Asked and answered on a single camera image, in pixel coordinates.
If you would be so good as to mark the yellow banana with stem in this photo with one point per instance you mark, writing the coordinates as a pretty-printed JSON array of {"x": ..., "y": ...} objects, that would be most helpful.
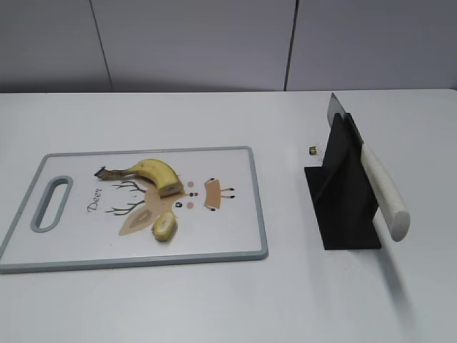
[{"x": 156, "y": 171}]

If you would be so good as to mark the white-handled kitchen knife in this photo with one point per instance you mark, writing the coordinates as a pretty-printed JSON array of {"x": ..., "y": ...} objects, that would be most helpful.
[{"x": 393, "y": 208}]

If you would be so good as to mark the cut banana end piece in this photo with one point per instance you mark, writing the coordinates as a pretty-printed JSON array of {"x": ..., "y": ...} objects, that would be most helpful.
[{"x": 164, "y": 227}]

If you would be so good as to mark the white grey-rimmed cutting board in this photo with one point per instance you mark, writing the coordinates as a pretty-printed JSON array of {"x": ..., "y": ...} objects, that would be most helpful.
[{"x": 70, "y": 220}]

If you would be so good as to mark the black knife stand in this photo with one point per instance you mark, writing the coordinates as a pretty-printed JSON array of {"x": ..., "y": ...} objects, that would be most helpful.
[{"x": 342, "y": 196}]

